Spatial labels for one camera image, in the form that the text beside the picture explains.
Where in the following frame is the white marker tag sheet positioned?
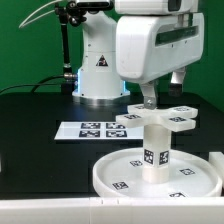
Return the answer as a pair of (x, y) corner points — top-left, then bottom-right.
(55, 122), (143, 140)

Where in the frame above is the white obstacle fence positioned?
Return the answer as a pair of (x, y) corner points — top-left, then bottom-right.
(0, 148), (224, 224)

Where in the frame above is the black cable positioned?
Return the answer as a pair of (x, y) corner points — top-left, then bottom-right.
(0, 75), (68, 95)

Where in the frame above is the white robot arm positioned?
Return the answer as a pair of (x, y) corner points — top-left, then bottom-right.
(71, 0), (204, 109)

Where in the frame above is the white cable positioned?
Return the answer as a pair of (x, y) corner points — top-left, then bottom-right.
(18, 0), (64, 29)

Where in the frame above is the white cross-shaped table base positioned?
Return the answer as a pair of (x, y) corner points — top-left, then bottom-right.
(116, 104), (198, 132)

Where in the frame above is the white round table top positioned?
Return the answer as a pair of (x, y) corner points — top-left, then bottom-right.
(93, 148), (222, 198)

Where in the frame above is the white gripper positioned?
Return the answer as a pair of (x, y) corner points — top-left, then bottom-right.
(116, 13), (204, 110)

